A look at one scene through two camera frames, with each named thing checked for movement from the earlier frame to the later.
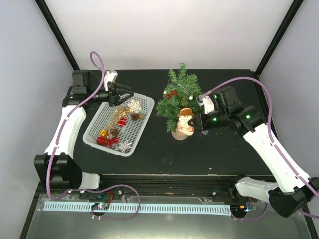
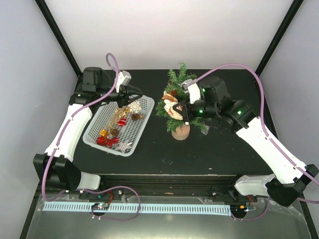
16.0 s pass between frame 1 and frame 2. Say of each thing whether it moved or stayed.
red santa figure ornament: stayed
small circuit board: stayed
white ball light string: moved
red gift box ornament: stayed
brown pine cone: stayed
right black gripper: moved
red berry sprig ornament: stayed
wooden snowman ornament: moved
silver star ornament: stayed
